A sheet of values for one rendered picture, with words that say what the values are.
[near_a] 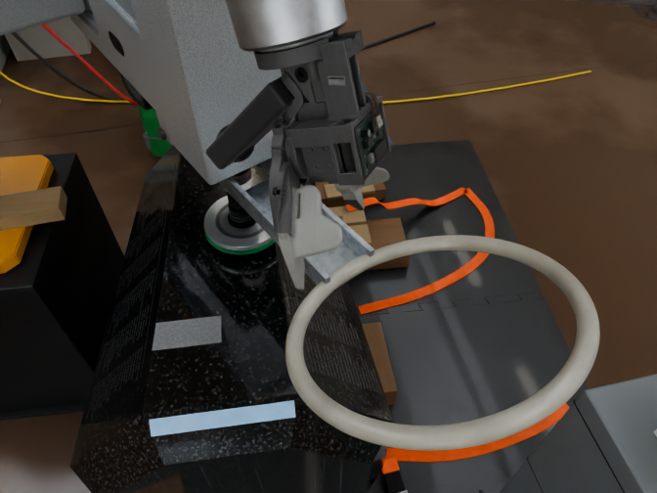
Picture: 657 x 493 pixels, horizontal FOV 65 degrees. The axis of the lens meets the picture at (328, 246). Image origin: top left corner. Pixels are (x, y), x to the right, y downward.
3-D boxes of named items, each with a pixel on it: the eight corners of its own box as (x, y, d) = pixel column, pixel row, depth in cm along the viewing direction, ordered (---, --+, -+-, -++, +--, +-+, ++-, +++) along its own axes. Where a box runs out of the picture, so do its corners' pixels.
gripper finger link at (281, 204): (281, 232, 43) (287, 127, 43) (265, 231, 44) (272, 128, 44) (309, 236, 47) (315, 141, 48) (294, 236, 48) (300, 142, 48)
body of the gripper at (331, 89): (364, 194, 43) (330, 43, 37) (277, 195, 47) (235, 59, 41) (393, 156, 48) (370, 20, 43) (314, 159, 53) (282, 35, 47)
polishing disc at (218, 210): (248, 262, 133) (248, 259, 132) (188, 229, 141) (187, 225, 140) (297, 213, 144) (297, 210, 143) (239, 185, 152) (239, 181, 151)
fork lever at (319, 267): (156, 136, 137) (152, 120, 133) (221, 111, 144) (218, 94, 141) (311, 304, 99) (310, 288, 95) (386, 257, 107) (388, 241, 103)
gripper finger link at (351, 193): (401, 210, 56) (370, 168, 48) (351, 209, 58) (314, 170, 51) (405, 184, 57) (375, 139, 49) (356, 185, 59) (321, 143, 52)
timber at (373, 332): (394, 405, 197) (397, 390, 188) (363, 409, 196) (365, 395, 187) (378, 336, 217) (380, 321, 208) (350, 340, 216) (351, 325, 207)
